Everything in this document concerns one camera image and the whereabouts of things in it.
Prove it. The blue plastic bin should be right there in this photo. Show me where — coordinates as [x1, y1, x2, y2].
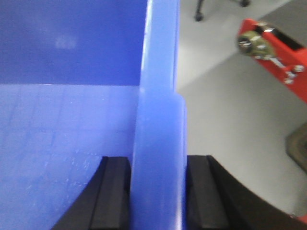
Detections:
[0, 0, 187, 230]

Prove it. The red conveyor frame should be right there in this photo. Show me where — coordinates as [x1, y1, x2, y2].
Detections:
[236, 18, 307, 104]

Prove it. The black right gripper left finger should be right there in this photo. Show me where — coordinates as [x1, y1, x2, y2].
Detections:
[53, 157, 131, 230]

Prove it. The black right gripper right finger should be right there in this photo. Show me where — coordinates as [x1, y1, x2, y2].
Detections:
[186, 155, 307, 230]

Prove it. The dark floor drain cover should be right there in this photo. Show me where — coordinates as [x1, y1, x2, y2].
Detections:
[285, 123, 307, 173]

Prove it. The metal connector on conveyor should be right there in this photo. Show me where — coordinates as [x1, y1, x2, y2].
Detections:
[236, 21, 305, 85]

